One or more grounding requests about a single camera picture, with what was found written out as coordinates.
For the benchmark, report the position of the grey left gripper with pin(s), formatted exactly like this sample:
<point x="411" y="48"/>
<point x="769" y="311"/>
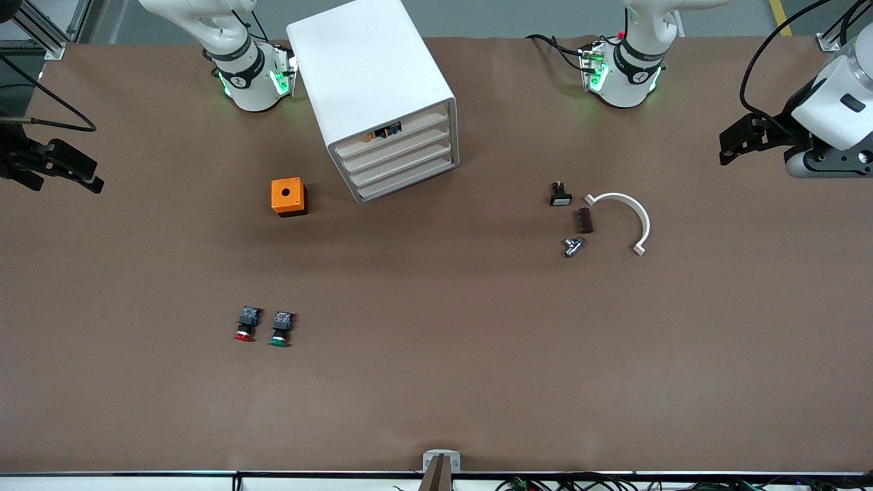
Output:
<point x="781" y="127"/>

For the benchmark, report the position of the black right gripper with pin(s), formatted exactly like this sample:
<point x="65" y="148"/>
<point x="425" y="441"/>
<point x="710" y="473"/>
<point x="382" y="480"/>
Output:
<point x="12" y="154"/>

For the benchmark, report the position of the red mushroom push button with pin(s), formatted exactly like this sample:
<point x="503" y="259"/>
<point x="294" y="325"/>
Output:
<point x="247" y="324"/>

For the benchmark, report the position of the white plastic drawer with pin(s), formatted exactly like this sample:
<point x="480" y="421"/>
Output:
<point x="409" y="181"/>
<point x="406" y="169"/>
<point x="402" y="155"/>

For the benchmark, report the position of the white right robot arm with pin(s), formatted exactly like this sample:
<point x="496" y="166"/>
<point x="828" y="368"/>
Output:
<point x="239" y="75"/>

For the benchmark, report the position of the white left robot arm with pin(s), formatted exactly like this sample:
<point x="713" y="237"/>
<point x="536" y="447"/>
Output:
<point x="842" y="95"/>

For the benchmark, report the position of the green mushroom push button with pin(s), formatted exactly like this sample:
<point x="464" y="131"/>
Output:
<point x="281" y="329"/>

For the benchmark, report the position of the white drawer cabinet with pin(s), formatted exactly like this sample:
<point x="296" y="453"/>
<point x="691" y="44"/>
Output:
<point x="368" y="61"/>

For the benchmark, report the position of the white drawer holding small part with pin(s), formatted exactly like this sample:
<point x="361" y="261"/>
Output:
<point x="395" y="142"/>

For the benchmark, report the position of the brown terminal block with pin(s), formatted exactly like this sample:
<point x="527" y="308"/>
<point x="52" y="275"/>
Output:
<point x="586" y="221"/>

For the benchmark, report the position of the small silver metal connector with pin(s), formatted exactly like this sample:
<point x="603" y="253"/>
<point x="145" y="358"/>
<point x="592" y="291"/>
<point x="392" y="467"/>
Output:
<point x="573" y="247"/>

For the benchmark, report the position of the orange box with round hole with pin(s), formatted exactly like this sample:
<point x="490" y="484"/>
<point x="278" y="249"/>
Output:
<point x="288" y="203"/>

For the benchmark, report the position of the small blue yellow electronic part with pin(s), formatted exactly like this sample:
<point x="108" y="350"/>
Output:
<point x="386" y="131"/>

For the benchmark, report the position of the white curved plastic bracket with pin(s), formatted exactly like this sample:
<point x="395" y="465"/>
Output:
<point x="641" y="215"/>

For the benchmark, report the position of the aluminium frame profile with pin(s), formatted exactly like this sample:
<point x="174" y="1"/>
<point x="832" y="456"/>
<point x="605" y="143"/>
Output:
<point x="48" y="31"/>
<point x="835" y="37"/>

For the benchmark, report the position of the connector bracket with green light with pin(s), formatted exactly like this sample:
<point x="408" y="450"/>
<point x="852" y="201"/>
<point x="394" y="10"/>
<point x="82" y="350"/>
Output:
<point x="285" y="71"/>
<point x="593" y="67"/>

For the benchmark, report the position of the black switch with white face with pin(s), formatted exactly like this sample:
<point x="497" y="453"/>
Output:
<point x="560" y="195"/>

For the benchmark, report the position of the white table edge rail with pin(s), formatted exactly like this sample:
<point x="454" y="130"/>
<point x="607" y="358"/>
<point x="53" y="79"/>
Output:
<point x="136" y="481"/>

